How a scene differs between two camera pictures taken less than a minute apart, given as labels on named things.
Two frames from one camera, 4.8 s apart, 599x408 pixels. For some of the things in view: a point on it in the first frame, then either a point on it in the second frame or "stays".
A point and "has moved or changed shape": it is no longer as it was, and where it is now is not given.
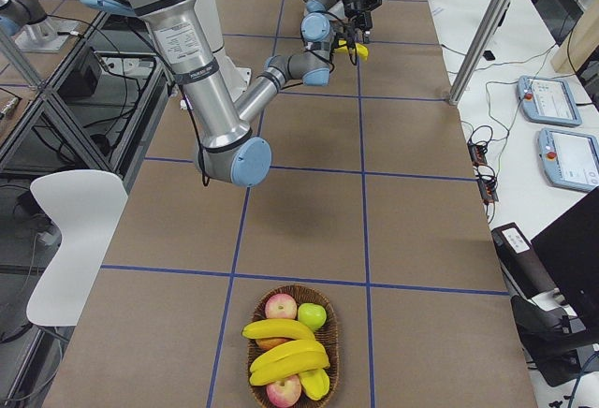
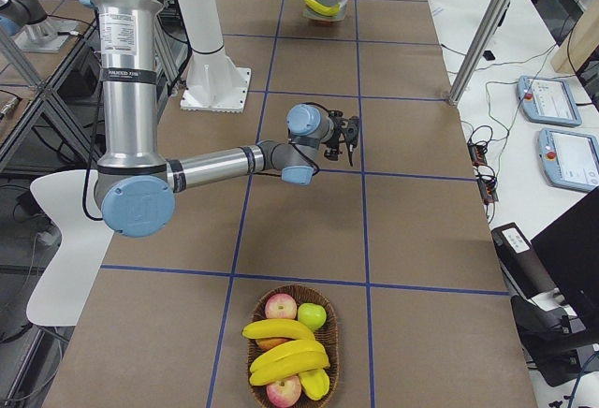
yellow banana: (361, 50) has moved or changed shape
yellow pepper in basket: (316, 383) stays
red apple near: (284, 393) stays
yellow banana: (277, 327) stays
